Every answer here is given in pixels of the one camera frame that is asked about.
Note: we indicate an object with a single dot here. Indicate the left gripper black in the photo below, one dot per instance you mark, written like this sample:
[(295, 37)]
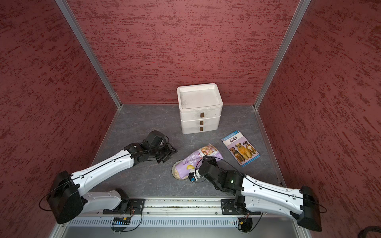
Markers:
[(169, 151)]

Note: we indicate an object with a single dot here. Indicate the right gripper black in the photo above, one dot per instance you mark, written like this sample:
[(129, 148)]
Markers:
[(211, 159)]

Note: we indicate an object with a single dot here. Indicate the purple oats bag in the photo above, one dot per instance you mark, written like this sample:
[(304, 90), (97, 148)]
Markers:
[(197, 156)]

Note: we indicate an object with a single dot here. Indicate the white patterned breakfast bowl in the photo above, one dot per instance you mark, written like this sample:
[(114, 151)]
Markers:
[(181, 171)]

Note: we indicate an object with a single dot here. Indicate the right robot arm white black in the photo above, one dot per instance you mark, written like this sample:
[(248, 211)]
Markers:
[(252, 195)]

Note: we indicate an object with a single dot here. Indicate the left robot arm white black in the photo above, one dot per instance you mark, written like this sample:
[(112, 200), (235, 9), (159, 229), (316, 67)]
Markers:
[(71, 194)]

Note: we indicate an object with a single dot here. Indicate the dog picture book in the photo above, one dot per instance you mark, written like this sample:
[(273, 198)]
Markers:
[(240, 148)]

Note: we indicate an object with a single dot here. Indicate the white foam box stack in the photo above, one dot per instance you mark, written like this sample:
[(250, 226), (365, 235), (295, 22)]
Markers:
[(200, 108)]

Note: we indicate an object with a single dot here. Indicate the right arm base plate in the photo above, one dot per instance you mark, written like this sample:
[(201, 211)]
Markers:
[(227, 208)]

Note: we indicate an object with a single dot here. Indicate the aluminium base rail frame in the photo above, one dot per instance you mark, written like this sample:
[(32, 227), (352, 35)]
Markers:
[(175, 217)]

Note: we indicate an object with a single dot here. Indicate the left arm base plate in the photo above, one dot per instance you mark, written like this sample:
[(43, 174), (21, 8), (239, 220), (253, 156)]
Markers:
[(137, 206)]

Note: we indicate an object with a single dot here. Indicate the left corner aluminium post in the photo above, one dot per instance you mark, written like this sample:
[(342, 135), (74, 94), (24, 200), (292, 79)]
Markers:
[(79, 34)]

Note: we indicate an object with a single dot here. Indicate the corner aluminium post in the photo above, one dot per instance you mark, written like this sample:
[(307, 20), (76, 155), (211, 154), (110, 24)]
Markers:
[(287, 39), (79, 34)]

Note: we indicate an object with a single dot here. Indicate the right corner aluminium post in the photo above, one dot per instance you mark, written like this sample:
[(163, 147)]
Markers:
[(287, 39)]

